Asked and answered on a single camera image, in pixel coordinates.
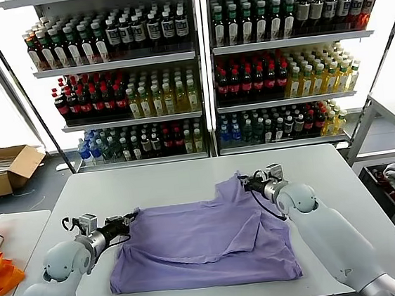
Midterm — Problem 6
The yellow drink bottle white cap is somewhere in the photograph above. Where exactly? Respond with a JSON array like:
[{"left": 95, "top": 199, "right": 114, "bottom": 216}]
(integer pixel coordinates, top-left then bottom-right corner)
[
  {"left": 320, "top": 110, "right": 337, "bottom": 137},
  {"left": 185, "top": 78, "right": 201, "bottom": 113},
  {"left": 182, "top": 129, "right": 196, "bottom": 155},
  {"left": 297, "top": 65, "right": 316, "bottom": 98},
  {"left": 173, "top": 80, "right": 190, "bottom": 114},
  {"left": 283, "top": 66, "right": 303, "bottom": 99},
  {"left": 161, "top": 82, "right": 178, "bottom": 115},
  {"left": 332, "top": 60, "right": 354, "bottom": 93},
  {"left": 192, "top": 128, "right": 206, "bottom": 154},
  {"left": 138, "top": 85, "right": 155, "bottom": 119},
  {"left": 126, "top": 86, "right": 143, "bottom": 120},
  {"left": 309, "top": 63, "right": 328, "bottom": 96},
  {"left": 345, "top": 60, "right": 364, "bottom": 91},
  {"left": 332, "top": 110, "right": 349, "bottom": 135},
  {"left": 321, "top": 61, "right": 341, "bottom": 94},
  {"left": 149, "top": 83, "right": 166, "bottom": 117}
]

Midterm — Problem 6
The white metal shelf unit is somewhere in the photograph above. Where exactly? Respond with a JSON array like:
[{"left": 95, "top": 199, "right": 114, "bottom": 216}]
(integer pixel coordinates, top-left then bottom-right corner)
[
  {"left": 199, "top": 0, "right": 387, "bottom": 157},
  {"left": 0, "top": 0, "right": 217, "bottom": 180}
]

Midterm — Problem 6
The blue water bottle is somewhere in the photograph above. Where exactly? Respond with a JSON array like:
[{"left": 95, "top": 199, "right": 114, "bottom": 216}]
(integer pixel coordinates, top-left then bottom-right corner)
[
  {"left": 77, "top": 139, "right": 92, "bottom": 164},
  {"left": 88, "top": 138, "right": 103, "bottom": 162},
  {"left": 229, "top": 123, "right": 244, "bottom": 147},
  {"left": 218, "top": 124, "right": 233, "bottom": 148}
]

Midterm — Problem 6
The dark bottle grey label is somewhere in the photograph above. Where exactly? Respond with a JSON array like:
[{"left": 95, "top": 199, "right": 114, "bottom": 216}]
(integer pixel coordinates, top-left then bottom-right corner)
[
  {"left": 117, "top": 15, "right": 136, "bottom": 58},
  {"left": 347, "top": 0, "right": 368, "bottom": 30},
  {"left": 130, "top": 13, "right": 150, "bottom": 56},
  {"left": 145, "top": 11, "right": 163, "bottom": 54},
  {"left": 172, "top": 7, "right": 190, "bottom": 51},
  {"left": 103, "top": 16, "right": 124, "bottom": 60},
  {"left": 334, "top": 0, "right": 354, "bottom": 32},
  {"left": 321, "top": 0, "right": 341, "bottom": 34},
  {"left": 158, "top": 9, "right": 177, "bottom": 53}
]

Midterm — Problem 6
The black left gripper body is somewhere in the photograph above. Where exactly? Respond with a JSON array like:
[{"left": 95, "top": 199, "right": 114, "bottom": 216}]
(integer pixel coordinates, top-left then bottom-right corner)
[{"left": 102, "top": 214, "right": 131, "bottom": 238}]

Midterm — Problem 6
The dark tea bottle green cap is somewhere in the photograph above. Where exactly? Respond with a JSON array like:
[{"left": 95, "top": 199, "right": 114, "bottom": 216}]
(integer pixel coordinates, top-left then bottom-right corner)
[
  {"left": 224, "top": 3, "right": 243, "bottom": 46},
  {"left": 90, "top": 19, "right": 111, "bottom": 64},
  {"left": 280, "top": 0, "right": 298, "bottom": 39},
  {"left": 266, "top": 0, "right": 285, "bottom": 41},
  {"left": 61, "top": 23, "right": 84, "bottom": 67},
  {"left": 238, "top": 1, "right": 257, "bottom": 44},
  {"left": 35, "top": 27, "right": 58, "bottom": 71},
  {"left": 48, "top": 25, "right": 71, "bottom": 70},
  {"left": 252, "top": 0, "right": 271, "bottom": 43},
  {"left": 209, "top": 4, "right": 229, "bottom": 47},
  {"left": 76, "top": 22, "right": 98, "bottom": 66}
]

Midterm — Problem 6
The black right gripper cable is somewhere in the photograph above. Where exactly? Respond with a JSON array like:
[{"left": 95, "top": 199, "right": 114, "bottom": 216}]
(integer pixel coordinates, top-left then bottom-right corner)
[{"left": 250, "top": 186, "right": 287, "bottom": 225}]

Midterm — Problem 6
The grey metal frame table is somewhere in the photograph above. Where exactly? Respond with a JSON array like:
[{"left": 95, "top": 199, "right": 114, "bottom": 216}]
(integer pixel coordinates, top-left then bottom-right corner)
[{"left": 339, "top": 91, "right": 395, "bottom": 234}]

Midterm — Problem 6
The amber tea bottle white label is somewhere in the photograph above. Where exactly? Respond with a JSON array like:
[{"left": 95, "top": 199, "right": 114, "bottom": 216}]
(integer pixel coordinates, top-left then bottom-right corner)
[{"left": 24, "top": 32, "right": 46, "bottom": 73}]

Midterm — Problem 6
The red item in crate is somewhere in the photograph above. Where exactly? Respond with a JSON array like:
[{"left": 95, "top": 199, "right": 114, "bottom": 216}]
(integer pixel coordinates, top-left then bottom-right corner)
[{"left": 370, "top": 165, "right": 395, "bottom": 207}]

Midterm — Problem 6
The black crate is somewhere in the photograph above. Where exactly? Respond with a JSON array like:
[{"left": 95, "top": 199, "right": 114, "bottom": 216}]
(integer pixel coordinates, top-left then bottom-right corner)
[{"left": 356, "top": 162, "right": 395, "bottom": 216}]

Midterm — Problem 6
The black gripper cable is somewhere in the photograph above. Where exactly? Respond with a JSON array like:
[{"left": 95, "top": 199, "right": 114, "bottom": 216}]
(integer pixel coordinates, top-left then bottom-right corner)
[
  {"left": 250, "top": 186, "right": 287, "bottom": 225},
  {"left": 113, "top": 231, "right": 133, "bottom": 243}
]

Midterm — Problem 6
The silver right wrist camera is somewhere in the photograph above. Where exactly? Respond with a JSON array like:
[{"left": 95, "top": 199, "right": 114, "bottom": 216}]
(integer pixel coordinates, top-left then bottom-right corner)
[{"left": 264, "top": 162, "right": 285, "bottom": 184}]

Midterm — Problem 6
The black diagonal frame pole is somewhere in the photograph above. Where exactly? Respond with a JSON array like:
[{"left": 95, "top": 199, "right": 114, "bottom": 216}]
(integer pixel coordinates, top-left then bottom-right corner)
[
  {"left": 0, "top": 0, "right": 76, "bottom": 181},
  {"left": 335, "top": 0, "right": 395, "bottom": 141}
]

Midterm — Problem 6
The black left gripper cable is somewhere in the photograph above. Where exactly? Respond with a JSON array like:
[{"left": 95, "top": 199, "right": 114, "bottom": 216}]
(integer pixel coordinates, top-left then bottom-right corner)
[{"left": 113, "top": 231, "right": 133, "bottom": 243}]

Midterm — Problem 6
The black left camera cable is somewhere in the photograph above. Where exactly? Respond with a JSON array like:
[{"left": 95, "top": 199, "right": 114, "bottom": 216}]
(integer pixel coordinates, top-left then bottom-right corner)
[{"left": 60, "top": 216, "right": 82, "bottom": 236}]

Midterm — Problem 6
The dark bottle beige label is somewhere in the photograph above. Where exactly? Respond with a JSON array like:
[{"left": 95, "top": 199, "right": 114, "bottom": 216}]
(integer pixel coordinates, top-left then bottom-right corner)
[
  {"left": 292, "top": 113, "right": 306, "bottom": 140},
  {"left": 308, "top": 0, "right": 328, "bottom": 35},
  {"left": 294, "top": 0, "right": 313, "bottom": 37},
  {"left": 150, "top": 132, "right": 164, "bottom": 158},
  {"left": 139, "top": 133, "right": 154, "bottom": 160},
  {"left": 283, "top": 115, "right": 297, "bottom": 141}
]

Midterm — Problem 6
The red drink bottle grey label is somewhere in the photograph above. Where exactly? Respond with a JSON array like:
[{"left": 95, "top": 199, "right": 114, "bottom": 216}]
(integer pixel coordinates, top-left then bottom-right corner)
[{"left": 358, "top": 0, "right": 380, "bottom": 30}]

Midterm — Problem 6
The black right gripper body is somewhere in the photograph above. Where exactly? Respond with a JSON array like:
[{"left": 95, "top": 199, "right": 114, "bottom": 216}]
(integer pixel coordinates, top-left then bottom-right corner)
[{"left": 245, "top": 177, "right": 266, "bottom": 195}]

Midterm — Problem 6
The dark bottle white cap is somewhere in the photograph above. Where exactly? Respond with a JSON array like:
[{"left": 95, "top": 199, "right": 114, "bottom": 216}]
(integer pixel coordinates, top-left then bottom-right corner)
[
  {"left": 129, "top": 135, "right": 143, "bottom": 161},
  {"left": 272, "top": 117, "right": 287, "bottom": 143},
  {"left": 119, "top": 136, "right": 133, "bottom": 162},
  {"left": 261, "top": 118, "right": 276, "bottom": 143}
]

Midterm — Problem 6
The clear green water bottle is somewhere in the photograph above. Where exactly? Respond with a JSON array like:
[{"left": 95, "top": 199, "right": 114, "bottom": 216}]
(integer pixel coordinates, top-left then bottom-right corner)
[
  {"left": 98, "top": 137, "right": 113, "bottom": 162},
  {"left": 252, "top": 118, "right": 266, "bottom": 145},
  {"left": 240, "top": 119, "right": 256, "bottom": 146}
]

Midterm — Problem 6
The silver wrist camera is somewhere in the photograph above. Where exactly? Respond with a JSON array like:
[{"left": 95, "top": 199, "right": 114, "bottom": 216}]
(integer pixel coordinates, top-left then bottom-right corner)
[
  {"left": 264, "top": 162, "right": 285, "bottom": 184},
  {"left": 77, "top": 212, "right": 100, "bottom": 236}
]

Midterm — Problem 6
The cola bottle red cap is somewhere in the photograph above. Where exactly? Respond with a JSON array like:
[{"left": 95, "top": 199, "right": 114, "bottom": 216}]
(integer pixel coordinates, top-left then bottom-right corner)
[
  {"left": 77, "top": 87, "right": 96, "bottom": 121},
  {"left": 171, "top": 127, "right": 186, "bottom": 156},
  {"left": 302, "top": 110, "right": 317, "bottom": 139},
  {"left": 216, "top": 68, "right": 232, "bottom": 103},
  {"left": 89, "top": 86, "right": 107, "bottom": 120},
  {"left": 112, "top": 84, "right": 130, "bottom": 117},
  {"left": 227, "top": 67, "right": 244, "bottom": 102},
  {"left": 262, "top": 63, "right": 279, "bottom": 98},
  {"left": 274, "top": 62, "right": 291, "bottom": 97},
  {"left": 101, "top": 84, "right": 118, "bottom": 118},
  {"left": 53, "top": 89, "right": 74, "bottom": 123},
  {"left": 312, "top": 108, "right": 327, "bottom": 138},
  {"left": 238, "top": 66, "right": 255, "bottom": 101},
  {"left": 65, "top": 88, "right": 84, "bottom": 122},
  {"left": 250, "top": 65, "right": 267, "bottom": 100},
  {"left": 160, "top": 128, "right": 176, "bottom": 157}
]

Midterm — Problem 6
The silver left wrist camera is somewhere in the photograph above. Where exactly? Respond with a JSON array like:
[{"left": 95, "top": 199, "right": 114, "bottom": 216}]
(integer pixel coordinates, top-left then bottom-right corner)
[{"left": 77, "top": 212, "right": 100, "bottom": 236}]

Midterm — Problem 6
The purple t-shirt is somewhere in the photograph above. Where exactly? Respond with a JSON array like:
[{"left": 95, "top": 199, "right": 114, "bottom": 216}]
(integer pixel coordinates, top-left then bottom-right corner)
[{"left": 98, "top": 166, "right": 304, "bottom": 296}]

